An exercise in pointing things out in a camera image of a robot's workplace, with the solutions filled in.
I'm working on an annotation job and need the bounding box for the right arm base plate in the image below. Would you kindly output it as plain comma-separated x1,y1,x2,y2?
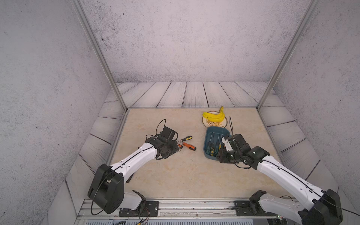
234,200,277,217

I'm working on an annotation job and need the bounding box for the left aluminium frame post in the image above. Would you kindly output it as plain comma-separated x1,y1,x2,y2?
70,0,128,111

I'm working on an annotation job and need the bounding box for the round patterned plate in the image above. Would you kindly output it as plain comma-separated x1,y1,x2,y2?
202,111,228,128

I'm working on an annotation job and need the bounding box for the aluminium frame post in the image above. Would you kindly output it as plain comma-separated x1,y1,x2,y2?
256,0,320,112
70,0,128,111

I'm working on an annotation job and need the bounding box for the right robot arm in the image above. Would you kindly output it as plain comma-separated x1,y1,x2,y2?
217,134,343,225

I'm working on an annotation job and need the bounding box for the right aluminium frame post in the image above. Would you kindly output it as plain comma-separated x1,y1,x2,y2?
256,0,320,112

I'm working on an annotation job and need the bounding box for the aluminium front rail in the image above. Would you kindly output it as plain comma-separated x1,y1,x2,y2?
76,199,300,225

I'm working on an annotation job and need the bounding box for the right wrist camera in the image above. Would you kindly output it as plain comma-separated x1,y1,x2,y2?
222,136,233,152

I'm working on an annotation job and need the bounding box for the large green black screwdriver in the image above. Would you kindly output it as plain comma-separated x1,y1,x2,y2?
205,133,214,156

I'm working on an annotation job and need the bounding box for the teal storage box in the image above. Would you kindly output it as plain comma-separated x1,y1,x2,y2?
203,127,230,161

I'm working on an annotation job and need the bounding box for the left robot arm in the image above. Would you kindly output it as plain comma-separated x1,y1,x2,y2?
88,126,180,214

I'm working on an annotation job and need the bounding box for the orange black screwdriver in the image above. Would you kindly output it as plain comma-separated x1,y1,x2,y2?
182,142,197,151

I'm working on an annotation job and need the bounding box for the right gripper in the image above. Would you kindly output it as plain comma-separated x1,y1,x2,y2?
214,149,242,164

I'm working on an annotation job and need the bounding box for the black yellow small screwdriver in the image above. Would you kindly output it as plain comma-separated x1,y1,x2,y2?
181,136,193,142

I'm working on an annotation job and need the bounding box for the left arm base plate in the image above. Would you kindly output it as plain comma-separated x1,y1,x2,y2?
119,201,159,218

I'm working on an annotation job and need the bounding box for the yellow banana bunch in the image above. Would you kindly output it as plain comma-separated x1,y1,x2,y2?
202,106,225,122

